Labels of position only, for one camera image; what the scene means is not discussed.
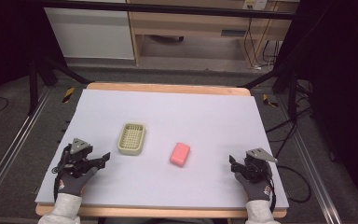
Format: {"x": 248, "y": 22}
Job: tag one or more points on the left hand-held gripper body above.
{"x": 77, "y": 155}

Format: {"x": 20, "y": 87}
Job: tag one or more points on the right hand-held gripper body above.
{"x": 258, "y": 163}

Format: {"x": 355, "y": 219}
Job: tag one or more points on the beige soap dish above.
{"x": 131, "y": 139}

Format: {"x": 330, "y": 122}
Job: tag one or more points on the pink soap bar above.
{"x": 180, "y": 154}

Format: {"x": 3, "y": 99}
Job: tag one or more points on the person's right hand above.
{"x": 256, "y": 188}

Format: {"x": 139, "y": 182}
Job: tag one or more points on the person's left hand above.
{"x": 73, "y": 183}

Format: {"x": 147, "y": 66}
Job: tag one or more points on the yellow black floor tape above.
{"x": 68, "y": 94}
{"x": 268, "y": 101}

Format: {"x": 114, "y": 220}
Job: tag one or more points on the white foam mat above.
{"x": 174, "y": 118}

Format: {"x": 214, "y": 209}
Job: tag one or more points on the wooden table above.
{"x": 167, "y": 88}

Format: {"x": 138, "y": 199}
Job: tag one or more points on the white cabinet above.
{"x": 90, "y": 34}

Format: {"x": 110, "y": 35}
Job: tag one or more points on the wooden desk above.
{"x": 192, "y": 23}

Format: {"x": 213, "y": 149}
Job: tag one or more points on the white power strip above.
{"x": 254, "y": 4}

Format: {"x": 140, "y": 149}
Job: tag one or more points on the metal floor rail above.
{"x": 12, "y": 146}
{"x": 310, "y": 161}

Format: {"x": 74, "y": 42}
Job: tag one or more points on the black metal frame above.
{"x": 167, "y": 9}

